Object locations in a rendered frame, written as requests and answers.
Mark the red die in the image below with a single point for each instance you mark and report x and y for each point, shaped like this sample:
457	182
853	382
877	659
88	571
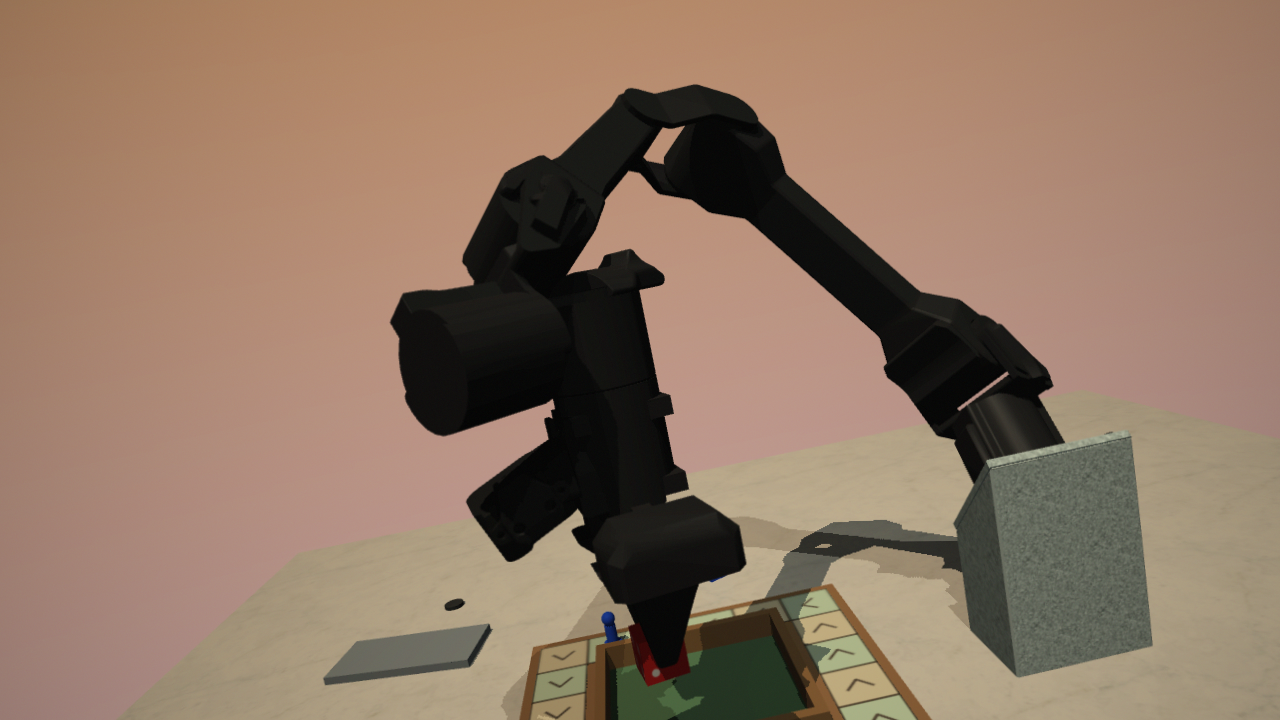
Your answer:
645	662

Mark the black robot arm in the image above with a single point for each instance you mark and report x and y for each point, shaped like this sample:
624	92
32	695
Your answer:
525	331

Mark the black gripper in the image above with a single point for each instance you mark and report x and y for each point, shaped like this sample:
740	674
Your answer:
651	555

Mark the dark blue pawn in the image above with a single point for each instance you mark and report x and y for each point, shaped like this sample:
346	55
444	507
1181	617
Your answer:
610	628

